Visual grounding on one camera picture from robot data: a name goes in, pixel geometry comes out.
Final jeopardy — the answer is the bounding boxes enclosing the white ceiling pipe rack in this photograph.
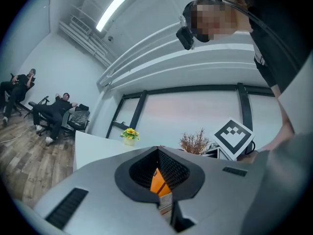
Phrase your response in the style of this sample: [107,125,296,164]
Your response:
[58,15,118,69]

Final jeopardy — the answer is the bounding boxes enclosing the white table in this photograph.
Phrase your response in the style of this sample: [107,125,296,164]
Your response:
[72,130,221,171]

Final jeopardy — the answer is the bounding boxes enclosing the sunflowers in white pot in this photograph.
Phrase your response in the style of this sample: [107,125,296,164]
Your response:
[120,127,140,146]

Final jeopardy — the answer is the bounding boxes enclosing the black head camera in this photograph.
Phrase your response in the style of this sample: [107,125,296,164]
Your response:
[176,26,196,51]

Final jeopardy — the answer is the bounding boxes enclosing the black folding chair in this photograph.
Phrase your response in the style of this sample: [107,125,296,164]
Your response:
[23,95,50,119]

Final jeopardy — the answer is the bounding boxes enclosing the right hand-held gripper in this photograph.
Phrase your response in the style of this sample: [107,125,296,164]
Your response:
[205,117,255,162]

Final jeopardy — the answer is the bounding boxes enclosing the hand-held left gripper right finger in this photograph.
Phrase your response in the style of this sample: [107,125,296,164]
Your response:
[157,145,269,235]

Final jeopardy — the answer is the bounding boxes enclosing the black window frame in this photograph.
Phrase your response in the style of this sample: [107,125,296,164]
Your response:
[105,82,277,140]

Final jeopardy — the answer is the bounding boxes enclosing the dried plant in white pot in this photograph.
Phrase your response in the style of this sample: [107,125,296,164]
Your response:
[179,127,211,156]

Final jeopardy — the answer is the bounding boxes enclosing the ceiling tube light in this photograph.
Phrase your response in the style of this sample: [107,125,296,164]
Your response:
[95,0,129,32]

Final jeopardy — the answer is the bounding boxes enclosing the plastic-covered black office chair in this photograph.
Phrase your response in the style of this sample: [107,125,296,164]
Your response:
[63,103,91,137]

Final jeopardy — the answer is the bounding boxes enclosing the person's right forearm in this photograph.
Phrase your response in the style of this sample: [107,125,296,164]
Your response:
[236,84,296,164]

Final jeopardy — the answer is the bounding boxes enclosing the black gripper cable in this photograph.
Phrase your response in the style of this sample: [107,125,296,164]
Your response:
[244,140,257,156]

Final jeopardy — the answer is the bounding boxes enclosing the white power cable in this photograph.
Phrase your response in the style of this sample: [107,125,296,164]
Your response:
[0,124,34,144]

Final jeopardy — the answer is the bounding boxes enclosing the person's black shirt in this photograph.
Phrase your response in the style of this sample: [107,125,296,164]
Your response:
[241,0,313,100]

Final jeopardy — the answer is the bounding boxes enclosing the person's head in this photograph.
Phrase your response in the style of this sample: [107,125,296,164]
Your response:
[182,0,254,44]

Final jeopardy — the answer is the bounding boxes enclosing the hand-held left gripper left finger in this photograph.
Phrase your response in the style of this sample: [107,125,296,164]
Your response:
[33,145,177,235]

